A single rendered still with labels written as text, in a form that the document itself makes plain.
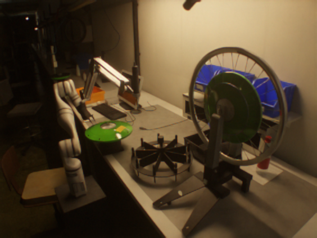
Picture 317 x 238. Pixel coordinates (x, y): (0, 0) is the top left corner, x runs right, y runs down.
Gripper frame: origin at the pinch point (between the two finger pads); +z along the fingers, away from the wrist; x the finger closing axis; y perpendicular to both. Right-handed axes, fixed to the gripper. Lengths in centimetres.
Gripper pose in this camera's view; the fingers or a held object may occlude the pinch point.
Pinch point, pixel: (94, 123)
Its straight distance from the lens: 181.4
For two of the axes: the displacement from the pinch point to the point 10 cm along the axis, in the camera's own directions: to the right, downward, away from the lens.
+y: -8.7, 3.9, 3.0
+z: 4.8, 8.3, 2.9
